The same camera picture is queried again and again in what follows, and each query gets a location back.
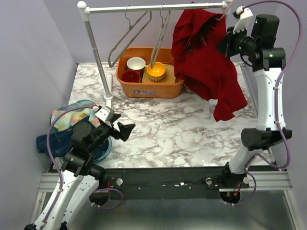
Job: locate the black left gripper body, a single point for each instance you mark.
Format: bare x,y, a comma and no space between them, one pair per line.
111,131

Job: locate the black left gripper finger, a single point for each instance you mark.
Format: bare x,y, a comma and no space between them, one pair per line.
125,130
112,117

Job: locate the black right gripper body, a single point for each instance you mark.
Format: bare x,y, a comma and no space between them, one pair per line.
238,42

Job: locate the pink wire hanger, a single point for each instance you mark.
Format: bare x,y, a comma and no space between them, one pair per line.
226,7

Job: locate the red skirt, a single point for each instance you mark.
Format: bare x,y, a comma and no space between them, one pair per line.
204,69

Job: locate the blue denim skirt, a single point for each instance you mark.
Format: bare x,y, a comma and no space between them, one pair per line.
60,145

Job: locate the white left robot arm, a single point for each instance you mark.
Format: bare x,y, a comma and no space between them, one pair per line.
79,177

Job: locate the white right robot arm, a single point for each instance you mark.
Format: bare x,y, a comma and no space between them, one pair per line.
267,64

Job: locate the grey hanger middle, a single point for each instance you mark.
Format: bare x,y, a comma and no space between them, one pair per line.
164,25

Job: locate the orange plastic basin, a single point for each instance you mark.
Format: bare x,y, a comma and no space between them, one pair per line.
147,90

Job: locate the red cup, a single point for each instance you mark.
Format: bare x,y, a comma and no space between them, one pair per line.
131,76

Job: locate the floral cloth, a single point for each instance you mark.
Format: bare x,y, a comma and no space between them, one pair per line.
71,118

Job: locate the clear blue plastic bin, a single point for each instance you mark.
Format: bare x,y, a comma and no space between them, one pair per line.
82,104

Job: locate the yellow bowl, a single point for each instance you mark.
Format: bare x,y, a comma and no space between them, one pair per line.
157,72

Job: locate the beige square plate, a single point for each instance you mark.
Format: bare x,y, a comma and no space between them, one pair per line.
168,79

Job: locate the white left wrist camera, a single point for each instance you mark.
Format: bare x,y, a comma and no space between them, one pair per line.
103,113

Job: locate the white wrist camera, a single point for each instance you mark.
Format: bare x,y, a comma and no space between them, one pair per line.
244,16
103,113

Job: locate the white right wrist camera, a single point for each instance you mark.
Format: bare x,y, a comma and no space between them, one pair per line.
244,16

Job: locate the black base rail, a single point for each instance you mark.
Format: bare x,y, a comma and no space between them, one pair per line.
174,183

